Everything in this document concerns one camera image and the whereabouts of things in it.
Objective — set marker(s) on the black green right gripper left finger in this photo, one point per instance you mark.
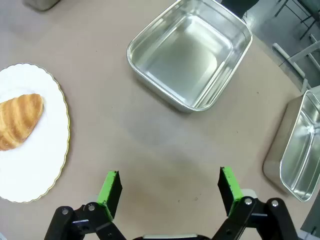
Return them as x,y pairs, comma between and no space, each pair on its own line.
109,190

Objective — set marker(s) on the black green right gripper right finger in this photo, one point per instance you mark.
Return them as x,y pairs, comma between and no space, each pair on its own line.
231,190

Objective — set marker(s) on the golden brown croissant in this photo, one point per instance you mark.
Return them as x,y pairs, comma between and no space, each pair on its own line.
17,120

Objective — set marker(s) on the rectangular steel container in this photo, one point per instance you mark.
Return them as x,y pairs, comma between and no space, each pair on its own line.
297,155
41,3
187,57

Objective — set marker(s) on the white scalloped gold-rimmed plate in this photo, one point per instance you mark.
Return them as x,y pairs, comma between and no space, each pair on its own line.
37,170

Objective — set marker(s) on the white table with white legs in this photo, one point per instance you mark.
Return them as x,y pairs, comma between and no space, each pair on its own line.
297,56

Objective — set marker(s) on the person's black trousers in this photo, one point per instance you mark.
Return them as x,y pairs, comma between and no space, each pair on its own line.
237,6

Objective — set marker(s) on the black metal chair frame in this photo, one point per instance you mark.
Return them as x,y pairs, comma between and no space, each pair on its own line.
308,17

